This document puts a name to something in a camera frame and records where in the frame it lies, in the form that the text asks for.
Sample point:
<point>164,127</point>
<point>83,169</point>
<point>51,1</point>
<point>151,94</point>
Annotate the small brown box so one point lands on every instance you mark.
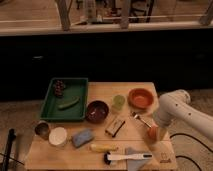
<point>115,125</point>

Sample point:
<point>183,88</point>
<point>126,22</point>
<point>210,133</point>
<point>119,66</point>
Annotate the black tripod stand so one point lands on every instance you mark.
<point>7,153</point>

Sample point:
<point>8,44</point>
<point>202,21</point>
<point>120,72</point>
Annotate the orange apple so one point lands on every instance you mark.
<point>152,132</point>

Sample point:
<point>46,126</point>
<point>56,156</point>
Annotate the metal cup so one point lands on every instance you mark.
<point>42,130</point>

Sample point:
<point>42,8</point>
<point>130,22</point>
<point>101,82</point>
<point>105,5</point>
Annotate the green plastic tray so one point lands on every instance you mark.
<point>74,87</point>

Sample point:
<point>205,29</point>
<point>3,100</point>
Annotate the dark grape bunch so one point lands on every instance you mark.
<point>59,87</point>

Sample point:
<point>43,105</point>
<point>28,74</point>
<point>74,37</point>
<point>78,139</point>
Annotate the white dish brush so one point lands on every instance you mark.
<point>108,157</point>

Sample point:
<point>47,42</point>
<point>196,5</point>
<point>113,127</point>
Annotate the blue sponge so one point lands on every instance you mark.
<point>82,138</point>

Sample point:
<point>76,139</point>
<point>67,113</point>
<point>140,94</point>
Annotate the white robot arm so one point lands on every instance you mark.
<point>175,104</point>

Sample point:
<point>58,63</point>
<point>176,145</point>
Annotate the grey cloth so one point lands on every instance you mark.
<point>134,165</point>

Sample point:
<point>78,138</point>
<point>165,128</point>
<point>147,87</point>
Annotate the green translucent cup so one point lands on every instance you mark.
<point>118,102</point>

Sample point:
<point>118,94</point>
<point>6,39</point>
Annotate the green cucumber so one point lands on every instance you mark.
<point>68,104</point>

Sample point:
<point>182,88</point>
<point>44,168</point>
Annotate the yellow banana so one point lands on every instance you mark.
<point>102,148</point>

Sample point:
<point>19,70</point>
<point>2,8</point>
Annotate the dark brown bowl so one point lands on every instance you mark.
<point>96,112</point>

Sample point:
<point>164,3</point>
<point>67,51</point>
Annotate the silver fork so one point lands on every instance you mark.
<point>137,117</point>

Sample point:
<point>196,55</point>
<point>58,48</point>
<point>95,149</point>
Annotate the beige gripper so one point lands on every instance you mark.
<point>160,132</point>

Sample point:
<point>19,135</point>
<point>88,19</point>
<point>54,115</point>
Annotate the orange bowl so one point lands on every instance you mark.
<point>140,98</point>

